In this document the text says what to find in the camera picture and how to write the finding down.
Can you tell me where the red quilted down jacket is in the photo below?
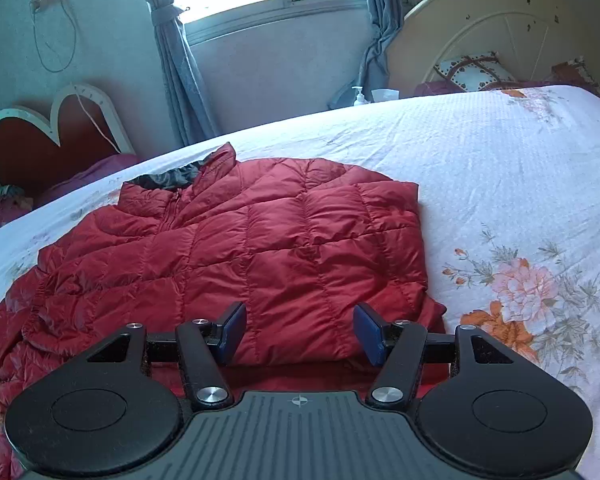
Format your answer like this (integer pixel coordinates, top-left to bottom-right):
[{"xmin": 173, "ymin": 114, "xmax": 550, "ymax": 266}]
[{"xmin": 0, "ymin": 142, "xmax": 449, "ymax": 401}]

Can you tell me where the white floral bed sheet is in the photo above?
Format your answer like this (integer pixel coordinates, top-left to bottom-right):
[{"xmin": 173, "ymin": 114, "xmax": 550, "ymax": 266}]
[{"xmin": 0, "ymin": 82, "xmax": 600, "ymax": 480}]

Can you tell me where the purple pillow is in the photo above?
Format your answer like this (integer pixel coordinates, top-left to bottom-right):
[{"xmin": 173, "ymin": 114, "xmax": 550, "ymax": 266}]
[{"xmin": 33, "ymin": 154, "xmax": 140, "ymax": 209}]

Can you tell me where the grey-blue left curtain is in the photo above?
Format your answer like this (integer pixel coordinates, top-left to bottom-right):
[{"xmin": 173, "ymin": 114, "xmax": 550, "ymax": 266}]
[{"xmin": 145, "ymin": 0, "xmax": 218, "ymax": 145}]

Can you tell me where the grey-blue curtain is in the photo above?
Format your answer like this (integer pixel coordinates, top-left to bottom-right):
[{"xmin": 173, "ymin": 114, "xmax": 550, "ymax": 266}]
[
  {"xmin": 329, "ymin": 0, "xmax": 406, "ymax": 109},
  {"xmin": 145, "ymin": 0, "xmax": 218, "ymax": 145}
]

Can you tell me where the blue and red pillow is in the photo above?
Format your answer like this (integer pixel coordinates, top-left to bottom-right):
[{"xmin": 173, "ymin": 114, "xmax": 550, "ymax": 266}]
[{"xmin": 0, "ymin": 185, "xmax": 33, "ymax": 228}]

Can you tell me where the white pump bottle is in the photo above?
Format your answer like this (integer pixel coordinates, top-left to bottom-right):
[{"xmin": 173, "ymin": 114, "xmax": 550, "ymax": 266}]
[{"xmin": 352, "ymin": 86, "xmax": 368, "ymax": 106}]

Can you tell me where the white tissue box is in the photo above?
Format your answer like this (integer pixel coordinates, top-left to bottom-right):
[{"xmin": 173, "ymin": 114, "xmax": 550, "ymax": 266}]
[{"xmin": 372, "ymin": 88, "xmax": 400, "ymax": 103}]

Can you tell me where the red heart-shaped headboard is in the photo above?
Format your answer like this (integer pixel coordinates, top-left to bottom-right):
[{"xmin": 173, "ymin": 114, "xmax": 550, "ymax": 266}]
[{"xmin": 0, "ymin": 84, "xmax": 136, "ymax": 197}]

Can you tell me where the patterned square cushion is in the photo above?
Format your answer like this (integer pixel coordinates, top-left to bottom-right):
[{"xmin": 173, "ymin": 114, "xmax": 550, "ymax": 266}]
[{"xmin": 434, "ymin": 51, "xmax": 518, "ymax": 92}]

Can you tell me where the cream round headboard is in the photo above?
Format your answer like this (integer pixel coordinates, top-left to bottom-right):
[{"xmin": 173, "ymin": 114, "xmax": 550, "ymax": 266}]
[{"xmin": 387, "ymin": 0, "xmax": 597, "ymax": 96}]

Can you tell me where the grey-blue right curtain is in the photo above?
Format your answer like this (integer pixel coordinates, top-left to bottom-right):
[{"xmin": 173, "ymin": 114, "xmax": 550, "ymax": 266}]
[{"xmin": 329, "ymin": 0, "xmax": 406, "ymax": 109}]

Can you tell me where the hanging wall cable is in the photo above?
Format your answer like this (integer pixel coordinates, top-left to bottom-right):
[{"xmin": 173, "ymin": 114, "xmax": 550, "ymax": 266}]
[{"xmin": 28, "ymin": 0, "xmax": 79, "ymax": 74}]

